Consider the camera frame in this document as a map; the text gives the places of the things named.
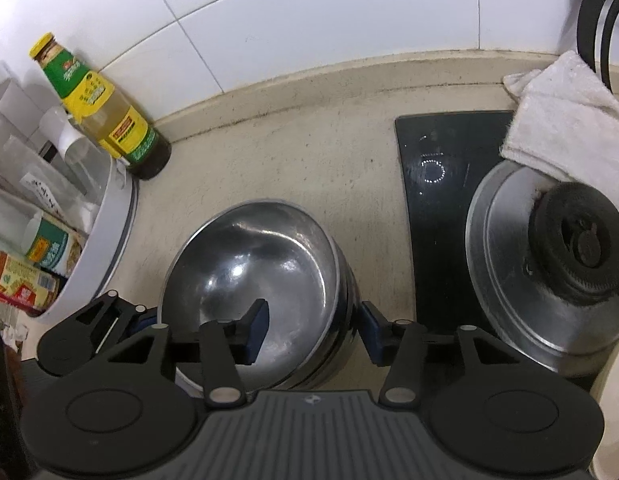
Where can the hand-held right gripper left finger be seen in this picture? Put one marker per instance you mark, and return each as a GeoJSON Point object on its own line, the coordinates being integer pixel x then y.
{"type": "Point", "coordinates": [259, 332]}

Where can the white round turntable tray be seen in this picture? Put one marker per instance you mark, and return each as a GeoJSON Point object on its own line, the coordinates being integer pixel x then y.
{"type": "Point", "coordinates": [104, 250]}

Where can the yellow label oil bottle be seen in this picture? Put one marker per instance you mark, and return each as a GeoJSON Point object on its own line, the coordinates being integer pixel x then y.
{"type": "Point", "coordinates": [104, 110]}

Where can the green label sauce bottle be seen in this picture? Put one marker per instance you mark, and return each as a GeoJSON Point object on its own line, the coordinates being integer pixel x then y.
{"type": "Point", "coordinates": [49, 245]}

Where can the white towel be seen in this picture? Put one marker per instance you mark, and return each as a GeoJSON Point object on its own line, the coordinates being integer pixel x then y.
{"type": "Point", "coordinates": [564, 120]}

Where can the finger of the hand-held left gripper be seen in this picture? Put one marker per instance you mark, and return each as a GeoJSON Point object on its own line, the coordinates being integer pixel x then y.
{"type": "Point", "coordinates": [147, 321]}

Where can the black induction cooktop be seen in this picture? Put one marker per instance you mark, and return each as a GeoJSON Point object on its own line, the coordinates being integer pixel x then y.
{"type": "Point", "coordinates": [439, 210]}

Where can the clear plastic container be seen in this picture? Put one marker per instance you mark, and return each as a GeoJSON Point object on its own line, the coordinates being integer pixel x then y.
{"type": "Point", "coordinates": [19, 125]}

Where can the steel pot lid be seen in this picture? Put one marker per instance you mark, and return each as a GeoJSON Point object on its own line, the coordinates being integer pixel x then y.
{"type": "Point", "coordinates": [504, 260]}

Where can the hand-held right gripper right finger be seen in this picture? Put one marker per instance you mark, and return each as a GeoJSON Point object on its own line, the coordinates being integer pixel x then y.
{"type": "Point", "coordinates": [372, 335]}

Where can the yellow cap vinegar bottle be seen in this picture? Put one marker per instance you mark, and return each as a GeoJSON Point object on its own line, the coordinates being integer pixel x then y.
{"type": "Point", "coordinates": [19, 285]}

